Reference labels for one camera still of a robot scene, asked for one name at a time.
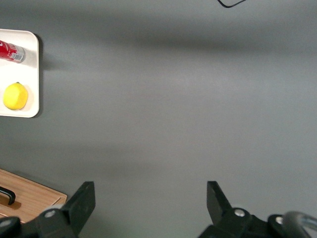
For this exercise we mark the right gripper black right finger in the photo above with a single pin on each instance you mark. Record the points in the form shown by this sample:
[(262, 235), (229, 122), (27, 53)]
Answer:
[(220, 210)]

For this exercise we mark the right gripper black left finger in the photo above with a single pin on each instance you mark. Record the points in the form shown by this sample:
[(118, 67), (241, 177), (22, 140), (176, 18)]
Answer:
[(79, 205)]

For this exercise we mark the beige plastic tray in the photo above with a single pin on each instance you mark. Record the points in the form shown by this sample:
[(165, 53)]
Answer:
[(15, 72)]

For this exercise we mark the wooden drawer cabinet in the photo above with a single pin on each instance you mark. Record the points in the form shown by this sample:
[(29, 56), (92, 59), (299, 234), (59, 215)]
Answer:
[(37, 198)]

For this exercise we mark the wooden lower drawer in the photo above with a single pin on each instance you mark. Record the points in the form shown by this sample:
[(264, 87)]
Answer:
[(32, 196)]

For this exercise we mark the yellow lemon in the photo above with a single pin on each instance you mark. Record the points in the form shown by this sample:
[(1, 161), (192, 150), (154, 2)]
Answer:
[(15, 96)]

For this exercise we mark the red soda can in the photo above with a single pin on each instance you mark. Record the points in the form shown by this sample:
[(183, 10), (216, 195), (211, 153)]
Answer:
[(10, 50)]

